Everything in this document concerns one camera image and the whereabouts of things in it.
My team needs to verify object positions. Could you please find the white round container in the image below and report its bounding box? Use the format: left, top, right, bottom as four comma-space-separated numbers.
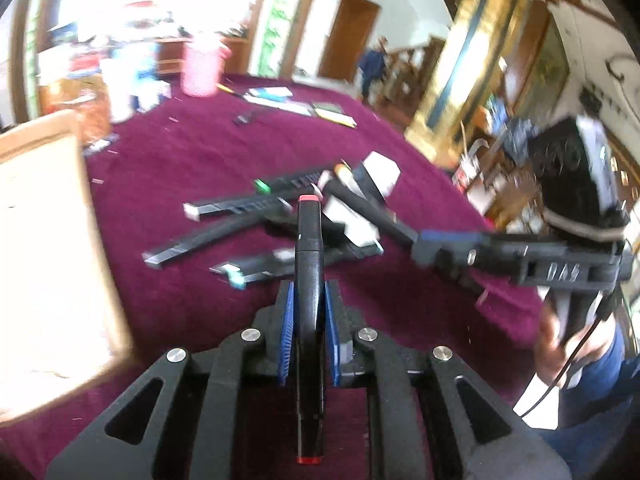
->
99, 56, 138, 125

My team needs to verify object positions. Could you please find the wooden cabinet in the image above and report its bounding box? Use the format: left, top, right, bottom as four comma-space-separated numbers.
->
152, 35, 251, 77

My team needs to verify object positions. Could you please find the brown wooden door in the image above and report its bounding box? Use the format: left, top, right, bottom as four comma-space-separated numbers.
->
318, 0, 382, 84

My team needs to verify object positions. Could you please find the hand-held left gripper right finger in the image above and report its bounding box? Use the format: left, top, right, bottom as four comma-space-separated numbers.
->
324, 280, 531, 480

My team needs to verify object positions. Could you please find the black marker with red caps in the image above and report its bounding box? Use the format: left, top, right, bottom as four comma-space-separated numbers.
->
293, 194, 326, 465

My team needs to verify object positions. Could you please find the yellow pencil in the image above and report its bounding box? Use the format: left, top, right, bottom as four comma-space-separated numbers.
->
318, 111, 359, 130

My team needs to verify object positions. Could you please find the black marker with white caps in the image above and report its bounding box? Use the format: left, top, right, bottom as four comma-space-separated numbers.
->
183, 196, 293, 222

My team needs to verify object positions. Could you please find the pink mesh basket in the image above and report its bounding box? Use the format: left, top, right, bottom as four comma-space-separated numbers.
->
181, 34, 232, 99

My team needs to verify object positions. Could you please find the blue card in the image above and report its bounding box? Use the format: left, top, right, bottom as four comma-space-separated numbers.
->
247, 86, 294, 102

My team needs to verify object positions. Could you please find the bamboo print wall scroll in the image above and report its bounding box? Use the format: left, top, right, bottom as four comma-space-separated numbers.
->
252, 0, 297, 80

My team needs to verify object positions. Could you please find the black marker with green caps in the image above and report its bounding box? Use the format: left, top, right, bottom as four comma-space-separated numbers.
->
254, 169, 327, 197

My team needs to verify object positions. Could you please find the framed wall painting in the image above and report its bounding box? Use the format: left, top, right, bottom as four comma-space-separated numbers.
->
509, 12, 572, 122

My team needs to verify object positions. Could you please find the gold pillar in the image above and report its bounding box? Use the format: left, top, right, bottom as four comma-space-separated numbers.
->
404, 0, 532, 157

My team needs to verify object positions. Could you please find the thick black marker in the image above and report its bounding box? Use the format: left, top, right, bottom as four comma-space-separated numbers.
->
327, 174, 422, 257

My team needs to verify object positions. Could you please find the person's right hand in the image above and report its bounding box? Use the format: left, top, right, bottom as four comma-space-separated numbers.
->
536, 302, 576, 363

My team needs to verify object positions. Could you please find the white plastic object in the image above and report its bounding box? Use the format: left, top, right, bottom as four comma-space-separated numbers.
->
322, 195, 385, 262
357, 151, 402, 200

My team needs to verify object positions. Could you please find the person's right forearm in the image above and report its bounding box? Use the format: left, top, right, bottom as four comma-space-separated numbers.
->
515, 320, 640, 461

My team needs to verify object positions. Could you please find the black marker with teal cap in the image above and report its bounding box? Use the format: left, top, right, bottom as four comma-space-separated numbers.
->
210, 249, 301, 292

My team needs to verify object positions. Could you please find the black cable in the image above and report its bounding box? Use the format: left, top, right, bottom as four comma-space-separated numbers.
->
520, 287, 618, 418

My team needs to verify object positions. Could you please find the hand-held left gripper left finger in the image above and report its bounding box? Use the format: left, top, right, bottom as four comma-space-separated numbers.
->
45, 280, 298, 480

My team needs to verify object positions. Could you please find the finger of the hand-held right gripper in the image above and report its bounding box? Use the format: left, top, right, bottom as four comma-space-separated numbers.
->
412, 229, 501, 267
434, 262, 491, 302

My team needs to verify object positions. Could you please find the long black marker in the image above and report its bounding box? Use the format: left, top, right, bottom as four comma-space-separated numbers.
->
142, 217, 286, 267

